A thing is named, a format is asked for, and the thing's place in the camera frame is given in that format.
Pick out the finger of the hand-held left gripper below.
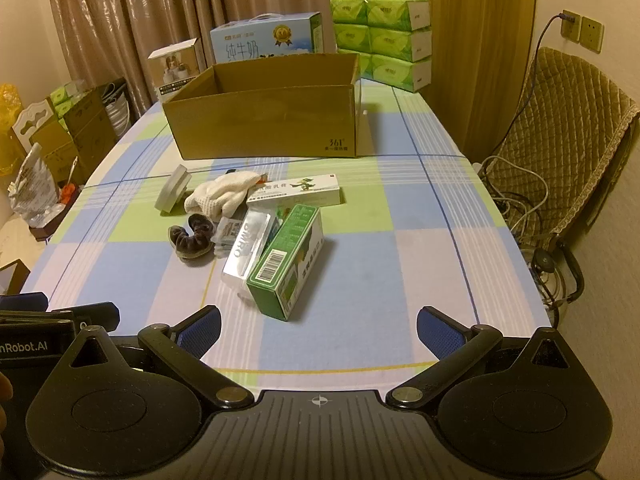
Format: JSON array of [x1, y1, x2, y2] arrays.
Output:
[[49, 302, 121, 334], [0, 291, 49, 312]]

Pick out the white square plastic case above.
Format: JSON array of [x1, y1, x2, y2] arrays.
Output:
[[154, 165, 193, 213]]

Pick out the yellow plastic bag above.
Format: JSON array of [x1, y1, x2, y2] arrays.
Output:
[[0, 84, 23, 176]]

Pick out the dark brown sock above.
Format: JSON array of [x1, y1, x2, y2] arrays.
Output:
[[168, 213, 216, 260]]

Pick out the beige wall socket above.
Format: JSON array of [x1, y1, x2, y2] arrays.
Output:
[[580, 16, 605, 53], [560, 9, 583, 43]]

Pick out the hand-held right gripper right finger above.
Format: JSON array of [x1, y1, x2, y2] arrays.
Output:
[[386, 305, 576, 410]]

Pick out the white plastic bag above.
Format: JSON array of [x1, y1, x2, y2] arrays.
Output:
[[7, 142, 51, 228]]

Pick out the blue milk box with handle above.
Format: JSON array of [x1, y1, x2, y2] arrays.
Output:
[[209, 11, 323, 66]]

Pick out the dark charger cable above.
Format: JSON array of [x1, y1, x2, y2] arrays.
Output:
[[500, 14, 566, 141]]

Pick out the stacked steel basins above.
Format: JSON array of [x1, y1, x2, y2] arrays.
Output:
[[102, 82, 133, 133]]

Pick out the white appliance product box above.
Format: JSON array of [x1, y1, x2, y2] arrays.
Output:
[[147, 38, 203, 101]]

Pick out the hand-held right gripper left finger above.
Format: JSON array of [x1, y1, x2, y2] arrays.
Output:
[[62, 305, 256, 410]]

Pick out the yellow wooden panel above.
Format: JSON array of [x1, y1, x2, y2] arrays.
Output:
[[387, 0, 538, 171]]

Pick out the stack of green tissue packs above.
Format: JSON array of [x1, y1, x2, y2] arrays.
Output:
[[329, 0, 433, 93]]

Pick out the small clear printed packet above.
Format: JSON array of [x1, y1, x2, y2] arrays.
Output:
[[212, 217, 246, 257]]

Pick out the white cable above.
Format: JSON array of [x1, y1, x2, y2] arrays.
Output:
[[475, 154, 553, 241]]

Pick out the white knitted glove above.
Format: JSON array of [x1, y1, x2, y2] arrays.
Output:
[[184, 172, 266, 221]]

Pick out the chair with quilted cover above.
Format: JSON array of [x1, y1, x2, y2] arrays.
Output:
[[482, 46, 640, 306]]

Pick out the dark brown tray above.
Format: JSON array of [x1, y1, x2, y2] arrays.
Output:
[[29, 185, 82, 243]]

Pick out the brown shiny curtain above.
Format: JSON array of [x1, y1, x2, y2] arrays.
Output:
[[42, 0, 351, 121]]

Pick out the person's left hand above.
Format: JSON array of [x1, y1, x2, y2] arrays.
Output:
[[0, 373, 14, 456]]

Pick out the green medicine box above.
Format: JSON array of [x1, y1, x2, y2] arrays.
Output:
[[246, 203, 323, 322]]

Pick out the brown cardboard box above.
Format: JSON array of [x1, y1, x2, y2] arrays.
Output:
[[161, 52, 362, 159]]

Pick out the long white ointment box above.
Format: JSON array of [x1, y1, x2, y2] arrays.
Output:
[[246, 172, 346, 208]]

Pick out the white carton with cutout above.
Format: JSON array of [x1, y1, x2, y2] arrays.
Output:
[[11, 99, 58, 156]]

